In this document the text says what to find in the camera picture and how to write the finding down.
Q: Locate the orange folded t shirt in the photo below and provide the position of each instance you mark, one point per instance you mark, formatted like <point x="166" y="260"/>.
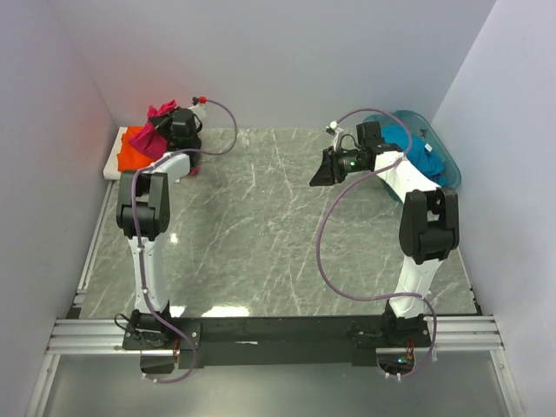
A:
<point x="128" y="158"/>

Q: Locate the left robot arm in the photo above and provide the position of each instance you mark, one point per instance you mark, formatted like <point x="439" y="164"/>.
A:
<point x="143" y="215"/>

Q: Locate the aluminium frame rail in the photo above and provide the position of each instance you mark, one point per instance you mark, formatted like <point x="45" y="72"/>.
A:
<point x="86" y="328"/>

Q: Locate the teal plastic basket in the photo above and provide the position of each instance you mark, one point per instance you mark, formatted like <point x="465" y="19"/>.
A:
<point x="419" y="126"/>

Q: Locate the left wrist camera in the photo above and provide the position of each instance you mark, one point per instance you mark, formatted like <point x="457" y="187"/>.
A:
<point x="198" y="107"/>

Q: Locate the pink t shirt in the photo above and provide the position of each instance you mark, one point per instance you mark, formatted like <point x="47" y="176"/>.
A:
<point x="169" y="120"/>

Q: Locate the white foam pad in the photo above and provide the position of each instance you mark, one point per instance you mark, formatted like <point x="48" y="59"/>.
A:
<point x="110" y="167"/>

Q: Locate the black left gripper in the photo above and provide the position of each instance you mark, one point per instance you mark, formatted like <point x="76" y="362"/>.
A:
<point x="169" y="139"/>

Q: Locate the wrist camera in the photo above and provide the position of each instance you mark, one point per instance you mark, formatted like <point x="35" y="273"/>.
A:
<point x="335" y="131"/>
<point x="198" y="107"/>

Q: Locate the blue t shirt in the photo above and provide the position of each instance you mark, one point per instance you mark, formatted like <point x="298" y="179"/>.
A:
<point x="428" y="163"/>

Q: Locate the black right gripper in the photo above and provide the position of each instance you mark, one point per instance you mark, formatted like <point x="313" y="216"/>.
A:
<point x="329" y="169"/>

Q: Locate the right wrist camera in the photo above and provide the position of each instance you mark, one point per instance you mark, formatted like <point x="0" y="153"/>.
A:
<point x="335" y="131"/>

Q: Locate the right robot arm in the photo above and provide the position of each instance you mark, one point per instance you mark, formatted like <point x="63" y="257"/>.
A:
<point x="429" y="226"/>

